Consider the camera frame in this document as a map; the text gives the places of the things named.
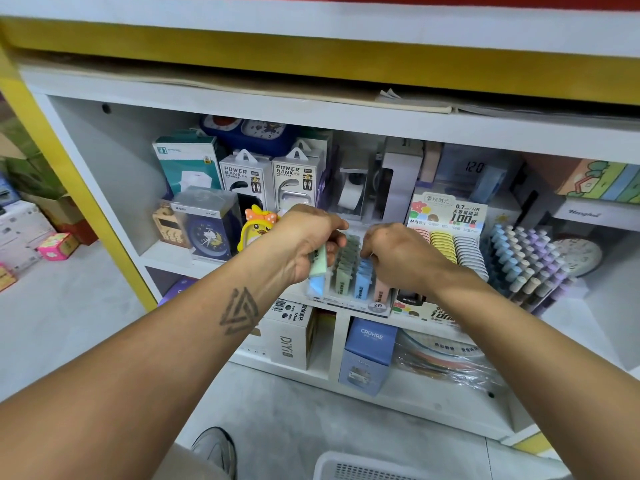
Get stack of wrapped discs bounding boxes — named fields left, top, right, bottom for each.
left=398, top=329, right=506, bottom=391

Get blue small carton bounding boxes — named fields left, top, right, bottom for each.
left=338, top=317, right=399, bottom=397

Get white shelf with yellow trim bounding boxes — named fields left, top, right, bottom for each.
left=0, top=0, right=640, bottom=461

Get pastel sticky notes pack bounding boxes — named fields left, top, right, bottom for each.
left=525, top=155, right=640, bottom=204

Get clear boxed dark clock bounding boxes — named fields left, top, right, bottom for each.
left=170, top=187, right=243, bottom=261

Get white refill display box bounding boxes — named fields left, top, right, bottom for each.
left=395, top=191, right=489, bottom=324

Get white hanging accessory box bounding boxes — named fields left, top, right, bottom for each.
left=219, top=149, right=273, bottom=211
left=272, top=137, right=331, bottom=216

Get yellow alarm clock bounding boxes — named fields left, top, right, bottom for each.
left=238, top=205, right=279, bottom=251

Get flat cardboard sheets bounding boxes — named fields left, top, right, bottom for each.
left=40, top=59, right=640, bottom=118

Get white tall box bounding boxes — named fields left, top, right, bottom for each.
left=380, top=137, right=424, bottom=224

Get assorted small colourful boxes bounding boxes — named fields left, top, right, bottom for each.
left=0, top=95, right=98, bottom=291

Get white round clock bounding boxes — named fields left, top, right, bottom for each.
left=550, top=235, right=605, bottom=279

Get person's left forearm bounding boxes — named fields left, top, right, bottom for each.
left=0, top=259, right=299, bottom=480

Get white long box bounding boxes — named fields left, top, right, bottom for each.
left=550, top=197, right=640, bottom=233

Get bundle of blue green packets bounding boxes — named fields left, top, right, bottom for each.
left=307, top=245, right=332, bottom=299

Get large white cardboard box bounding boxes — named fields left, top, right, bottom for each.
left=245, top=297, right=319, bottom=371

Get white plastic basket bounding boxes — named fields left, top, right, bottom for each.
left=313, top=451, right=431, bottom=480

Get small tan alarm clock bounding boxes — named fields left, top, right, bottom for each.
left=152, top=201, right=191, bottom=248

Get person's left hand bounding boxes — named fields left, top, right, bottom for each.
left=260, top=205, right=349, bottom=286

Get clear plastic tray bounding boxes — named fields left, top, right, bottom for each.
left=305, top=229, right=396, bottom=318

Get tape dispenser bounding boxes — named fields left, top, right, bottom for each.
left=335, top=169, right=369, bottom=216

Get purple box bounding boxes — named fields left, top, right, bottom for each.
left=160, top=277, right=199, bottom=306

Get grey digital clock box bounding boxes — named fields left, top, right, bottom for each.
left=435, top=145, right=521, bottom=204

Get teal white box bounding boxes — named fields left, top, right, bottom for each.
left=152, top=133, right=223, bottom=199

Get grey sneaker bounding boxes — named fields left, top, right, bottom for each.
left=190, top=427, right=238, bottom=480

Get red banner strip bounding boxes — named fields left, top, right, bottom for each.
left=230, top=0, right=640, bottom=11

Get person's right forearm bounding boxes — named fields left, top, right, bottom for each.
left=430, top=265, right=640, bottom=480

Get person's right hand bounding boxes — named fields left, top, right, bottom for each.
left=360, top=223, right=456, bottom=301

